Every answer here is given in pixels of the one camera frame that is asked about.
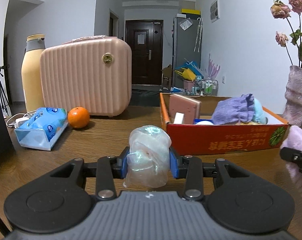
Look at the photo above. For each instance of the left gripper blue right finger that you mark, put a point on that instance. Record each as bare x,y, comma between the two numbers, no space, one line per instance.
176,164

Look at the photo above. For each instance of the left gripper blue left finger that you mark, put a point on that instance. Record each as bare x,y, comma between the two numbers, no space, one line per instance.
121,164

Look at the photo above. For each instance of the lilac fluffy headband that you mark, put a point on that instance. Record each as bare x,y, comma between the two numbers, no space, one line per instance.
294,140

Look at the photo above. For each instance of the clear plastic bag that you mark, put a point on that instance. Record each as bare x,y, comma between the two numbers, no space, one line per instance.
148,160

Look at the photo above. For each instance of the white wedge sponge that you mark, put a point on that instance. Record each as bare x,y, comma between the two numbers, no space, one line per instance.
179,118

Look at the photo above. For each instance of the white round foam sponge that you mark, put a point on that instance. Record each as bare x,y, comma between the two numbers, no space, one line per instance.
205,122

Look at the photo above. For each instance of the pink layered sponge block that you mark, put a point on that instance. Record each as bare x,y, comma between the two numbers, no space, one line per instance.
185,105

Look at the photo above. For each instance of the light blue fluffy plush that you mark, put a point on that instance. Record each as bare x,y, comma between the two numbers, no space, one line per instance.
259,114

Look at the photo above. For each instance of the lavender knit cloth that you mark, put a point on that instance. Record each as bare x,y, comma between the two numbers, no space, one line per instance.
234,110

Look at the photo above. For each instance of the white yellow plush toy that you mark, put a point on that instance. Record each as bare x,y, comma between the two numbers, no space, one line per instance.
248,123

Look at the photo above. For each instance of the red cardboard fruit box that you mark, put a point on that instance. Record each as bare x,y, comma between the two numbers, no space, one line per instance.
218,139

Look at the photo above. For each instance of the orange tangerine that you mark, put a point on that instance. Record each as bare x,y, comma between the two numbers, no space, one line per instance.
78,117

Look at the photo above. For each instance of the black bag on floor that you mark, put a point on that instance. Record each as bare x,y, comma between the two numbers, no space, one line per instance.
145,98

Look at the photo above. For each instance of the purple textured vase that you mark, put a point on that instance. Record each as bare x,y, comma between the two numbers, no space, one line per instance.
293,94

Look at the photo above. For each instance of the blue wet wipes pack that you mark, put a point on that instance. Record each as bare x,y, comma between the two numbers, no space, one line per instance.
43,129

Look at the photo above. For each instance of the metal storage cart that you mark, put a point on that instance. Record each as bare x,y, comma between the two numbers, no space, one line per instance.
206,87

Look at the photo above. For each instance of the pink ribbed small suitcase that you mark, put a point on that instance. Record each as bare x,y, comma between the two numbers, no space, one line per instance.
92,72

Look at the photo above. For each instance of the dark wooden door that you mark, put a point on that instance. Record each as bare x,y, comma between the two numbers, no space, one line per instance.
145,38

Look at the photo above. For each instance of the yellow thermos bottle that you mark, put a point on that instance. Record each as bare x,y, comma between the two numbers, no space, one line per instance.
30,72

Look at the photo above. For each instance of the grey refrigerator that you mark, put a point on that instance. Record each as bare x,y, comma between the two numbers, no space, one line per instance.
186,46

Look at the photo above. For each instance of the yellow box on refrigerator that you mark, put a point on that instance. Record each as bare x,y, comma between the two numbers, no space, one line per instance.
190,11

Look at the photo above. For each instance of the dried pink roses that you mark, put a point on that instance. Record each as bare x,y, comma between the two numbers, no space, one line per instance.
290,12

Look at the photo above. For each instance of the white charger with cable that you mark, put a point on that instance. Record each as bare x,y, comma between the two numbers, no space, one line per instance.
19,119

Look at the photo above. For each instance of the camera tripod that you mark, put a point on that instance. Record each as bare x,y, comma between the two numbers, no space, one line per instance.
4,103

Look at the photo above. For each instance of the white wall panel box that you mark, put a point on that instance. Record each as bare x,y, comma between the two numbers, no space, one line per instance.
214,11

